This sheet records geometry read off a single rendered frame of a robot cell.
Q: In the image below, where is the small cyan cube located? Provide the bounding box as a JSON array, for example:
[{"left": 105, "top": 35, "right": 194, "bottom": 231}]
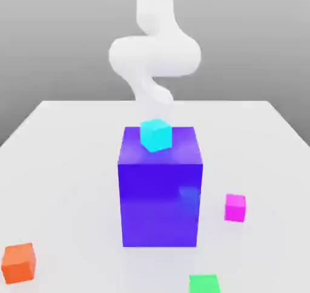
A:
[{"left": 139, "top": 118, "right": 173, "bottom": 153}]

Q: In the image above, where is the small magenta cube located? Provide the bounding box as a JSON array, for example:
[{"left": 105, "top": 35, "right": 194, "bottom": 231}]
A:
[{"left": 224, "top": 193, "right": 246, "bottom": 223}]

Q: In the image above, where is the small green cube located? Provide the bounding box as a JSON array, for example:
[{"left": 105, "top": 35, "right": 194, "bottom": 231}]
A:
[{"left": 188, "top": 274, "right": 221, "bottom": 293}]

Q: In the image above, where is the small orange cube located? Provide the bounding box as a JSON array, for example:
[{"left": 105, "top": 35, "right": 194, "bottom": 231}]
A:
[{"left": 1, "top": 242, "right": 37, "bottom": 285}]

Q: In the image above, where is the large purple box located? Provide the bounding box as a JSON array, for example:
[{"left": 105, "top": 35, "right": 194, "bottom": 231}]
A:
[{"left": 117, "top": 126, "right": 203, "bottom": 248}]

